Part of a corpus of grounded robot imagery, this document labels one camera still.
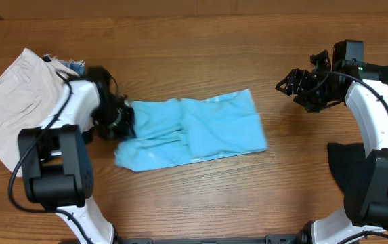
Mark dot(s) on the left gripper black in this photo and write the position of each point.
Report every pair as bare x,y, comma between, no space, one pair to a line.
124,131

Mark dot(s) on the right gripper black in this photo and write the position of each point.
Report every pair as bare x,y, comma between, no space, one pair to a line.
307,88

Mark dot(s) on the light blue printed t-shirt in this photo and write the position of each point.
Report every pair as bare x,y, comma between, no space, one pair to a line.
184,131

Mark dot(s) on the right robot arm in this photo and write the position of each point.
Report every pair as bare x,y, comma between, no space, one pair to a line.
337,228

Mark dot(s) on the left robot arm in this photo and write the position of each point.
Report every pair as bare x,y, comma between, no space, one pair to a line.
56,169

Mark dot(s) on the folded denim shorts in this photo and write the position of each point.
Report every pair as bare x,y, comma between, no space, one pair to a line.
77,66

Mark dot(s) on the black t-shirt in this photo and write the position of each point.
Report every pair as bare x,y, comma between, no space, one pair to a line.
361,170

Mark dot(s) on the folded beige shorts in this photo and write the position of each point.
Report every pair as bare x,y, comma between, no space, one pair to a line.
29,89

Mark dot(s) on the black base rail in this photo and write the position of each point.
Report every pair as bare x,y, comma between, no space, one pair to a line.
207,241

